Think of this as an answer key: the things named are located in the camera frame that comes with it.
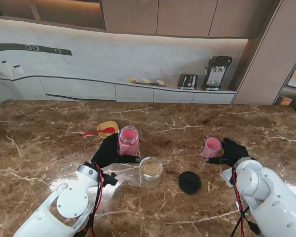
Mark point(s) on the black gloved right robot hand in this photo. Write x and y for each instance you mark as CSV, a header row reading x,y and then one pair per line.
x,y
234,154

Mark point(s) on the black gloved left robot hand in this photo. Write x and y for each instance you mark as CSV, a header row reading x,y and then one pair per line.
x,y
107,153

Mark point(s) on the red measuring spoon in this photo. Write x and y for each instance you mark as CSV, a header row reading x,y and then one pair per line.
x,y
98,132

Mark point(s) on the pink container with white lid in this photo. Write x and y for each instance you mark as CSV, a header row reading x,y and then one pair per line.
x,y
128,143

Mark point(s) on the pink measuring cup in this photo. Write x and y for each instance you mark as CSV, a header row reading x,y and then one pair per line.
x,y
211,148

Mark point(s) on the yellow plastic bowl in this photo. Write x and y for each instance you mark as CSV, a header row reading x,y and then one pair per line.
x,y
106,126

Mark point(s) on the clear glass grain jar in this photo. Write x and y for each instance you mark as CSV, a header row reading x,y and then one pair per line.
x,y
151,174

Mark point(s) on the black round jar lid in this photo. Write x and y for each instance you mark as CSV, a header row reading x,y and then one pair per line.
x,y
190,182

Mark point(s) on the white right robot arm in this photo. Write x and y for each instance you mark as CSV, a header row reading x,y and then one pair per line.
x,y
269,197

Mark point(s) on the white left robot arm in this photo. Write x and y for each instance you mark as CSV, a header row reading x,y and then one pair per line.
x,y
61,207

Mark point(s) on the white counter cabinet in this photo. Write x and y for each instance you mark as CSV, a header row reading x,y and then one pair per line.
x,y
76,89

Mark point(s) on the orange printed box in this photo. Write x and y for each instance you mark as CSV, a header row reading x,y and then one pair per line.
x,y
285,101

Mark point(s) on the yellow bread piece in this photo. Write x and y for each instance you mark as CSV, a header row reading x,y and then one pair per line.
x,y
132,79
145,81
159,82

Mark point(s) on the dark wooden serving board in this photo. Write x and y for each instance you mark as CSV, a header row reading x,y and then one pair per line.
x,y
150,84

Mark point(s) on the black espresso machine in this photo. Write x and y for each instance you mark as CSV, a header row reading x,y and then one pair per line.
x,y
217,71

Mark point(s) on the black toaster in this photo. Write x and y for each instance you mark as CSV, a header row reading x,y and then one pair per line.
x,y
187,81

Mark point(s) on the short white bottle black cap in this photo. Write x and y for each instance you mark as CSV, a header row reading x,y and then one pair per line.
x,y
17,70

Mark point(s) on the tall white bottle black cap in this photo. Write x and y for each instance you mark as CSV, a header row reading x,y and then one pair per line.
x,y
6,69

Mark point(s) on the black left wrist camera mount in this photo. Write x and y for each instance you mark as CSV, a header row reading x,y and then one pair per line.
x,y
110,179

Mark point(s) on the black wall panel with rings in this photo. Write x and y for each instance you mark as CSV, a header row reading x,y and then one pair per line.
x,y
14,47

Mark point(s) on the wooden wall cabinets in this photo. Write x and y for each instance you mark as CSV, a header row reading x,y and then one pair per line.
x,y
182,17

